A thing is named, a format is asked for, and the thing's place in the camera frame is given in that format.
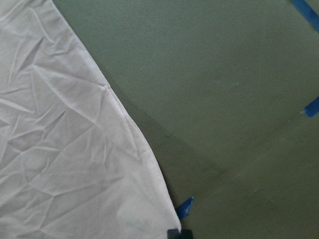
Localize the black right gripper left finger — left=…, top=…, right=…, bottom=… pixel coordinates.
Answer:
left=167, top=229, right=180, bottom=239

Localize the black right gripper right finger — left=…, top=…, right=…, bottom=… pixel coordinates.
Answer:
left=180, top=229, right=193, bottom=239

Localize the pink Snoopy t-shirt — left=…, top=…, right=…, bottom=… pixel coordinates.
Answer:
left=0, top=0, right=181, bottom=239

